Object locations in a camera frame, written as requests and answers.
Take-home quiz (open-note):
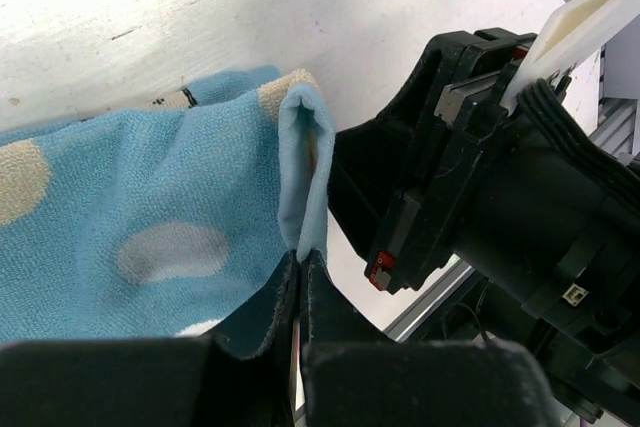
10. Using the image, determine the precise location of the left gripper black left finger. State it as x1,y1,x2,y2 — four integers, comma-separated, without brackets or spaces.
1,252,299,426

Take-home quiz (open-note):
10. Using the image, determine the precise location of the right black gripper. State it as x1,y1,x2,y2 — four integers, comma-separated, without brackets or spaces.
329,29,568,293

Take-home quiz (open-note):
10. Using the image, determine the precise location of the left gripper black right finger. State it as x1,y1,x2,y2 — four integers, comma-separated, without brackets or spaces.
300,251,560,426

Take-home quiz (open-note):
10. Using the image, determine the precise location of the light blue patterned cloth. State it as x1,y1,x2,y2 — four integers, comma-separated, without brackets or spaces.
1,66,335,342

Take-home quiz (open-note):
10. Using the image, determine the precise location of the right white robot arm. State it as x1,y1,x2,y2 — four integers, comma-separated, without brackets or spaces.
329,29,639,426

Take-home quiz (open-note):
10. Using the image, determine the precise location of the aluminium mounting rail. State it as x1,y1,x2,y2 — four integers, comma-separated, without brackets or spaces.
294,96,640,427

